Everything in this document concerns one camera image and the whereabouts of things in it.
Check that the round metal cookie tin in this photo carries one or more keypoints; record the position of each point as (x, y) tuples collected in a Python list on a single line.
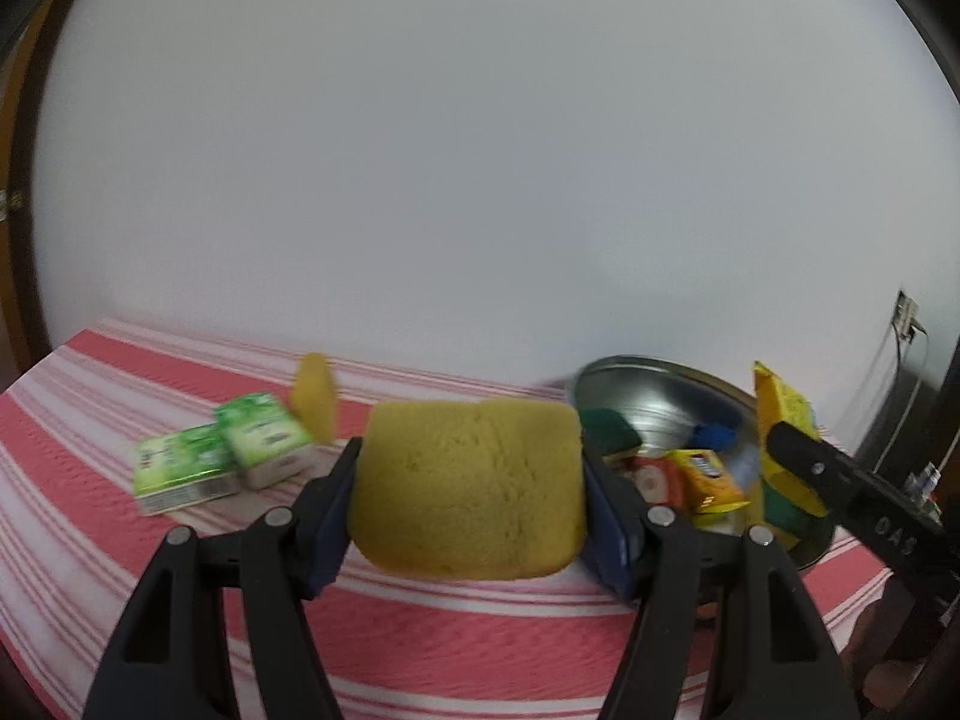
[(667, 390)]

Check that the blue cloth ball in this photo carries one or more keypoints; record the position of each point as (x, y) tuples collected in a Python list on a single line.
[(714, 437)]

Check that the white wall socket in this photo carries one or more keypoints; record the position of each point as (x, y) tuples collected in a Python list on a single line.
[(905, 315)]

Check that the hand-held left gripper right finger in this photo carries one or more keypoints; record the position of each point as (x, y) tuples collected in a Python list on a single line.
[(611, 540)]

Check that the dark furniture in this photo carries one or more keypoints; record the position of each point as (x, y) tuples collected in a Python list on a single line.
[(922, 405)]

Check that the brown snack packet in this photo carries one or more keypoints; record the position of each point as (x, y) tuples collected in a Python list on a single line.
[(651, 478)]

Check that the green tissue pack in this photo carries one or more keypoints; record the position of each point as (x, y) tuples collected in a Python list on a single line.
[(187, 465), (262, 442)]

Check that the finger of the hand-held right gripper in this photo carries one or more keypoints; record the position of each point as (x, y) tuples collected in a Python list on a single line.
[(817, 469)]

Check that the red striped tablecloth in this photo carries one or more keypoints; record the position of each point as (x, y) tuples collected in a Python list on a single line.
[(112, 375)]

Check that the brown wooden door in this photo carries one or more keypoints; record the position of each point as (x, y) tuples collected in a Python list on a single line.
[(15, 112)]

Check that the yellow chips packet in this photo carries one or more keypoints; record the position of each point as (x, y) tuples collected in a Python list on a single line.
[(709, 484)]

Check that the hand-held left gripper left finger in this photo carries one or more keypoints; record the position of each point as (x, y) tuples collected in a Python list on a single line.
[(330, 532)]

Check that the brass lock plate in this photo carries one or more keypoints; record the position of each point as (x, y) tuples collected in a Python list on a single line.
[(7, 204)]

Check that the yellow snack packet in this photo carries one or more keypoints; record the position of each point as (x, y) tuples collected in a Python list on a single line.
[(784, 397)]

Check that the person's right forearm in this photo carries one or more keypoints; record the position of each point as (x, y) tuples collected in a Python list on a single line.
[(874, 634)]

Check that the green and yellow scouring sponge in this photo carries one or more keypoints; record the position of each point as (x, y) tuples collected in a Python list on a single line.
[(609, 429), (791, 506)]

